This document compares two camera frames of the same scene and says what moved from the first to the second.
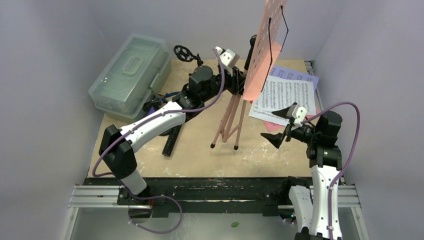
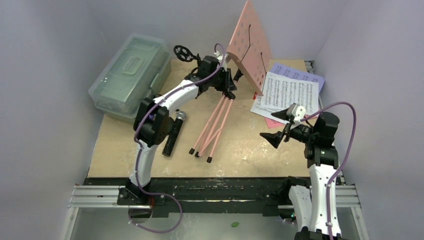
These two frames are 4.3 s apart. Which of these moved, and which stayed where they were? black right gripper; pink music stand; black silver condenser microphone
Moved: pink music stand
Stayed: black silver condenser microphone; black right gripper
